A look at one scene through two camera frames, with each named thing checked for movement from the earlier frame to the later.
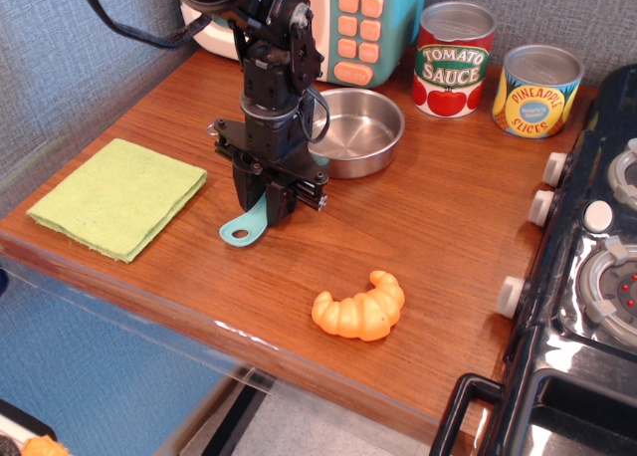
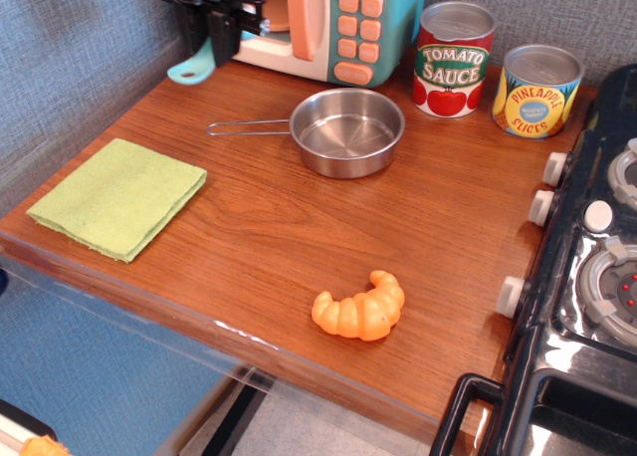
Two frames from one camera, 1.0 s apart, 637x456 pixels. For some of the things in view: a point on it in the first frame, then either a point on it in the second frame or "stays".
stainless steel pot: [365, 127] stays
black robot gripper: [277, 146] → [221, 6]
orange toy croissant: [369, 316] stays
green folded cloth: [119, 200] stays
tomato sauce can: [453, 58] stays
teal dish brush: [250, 225] → [198, 66]
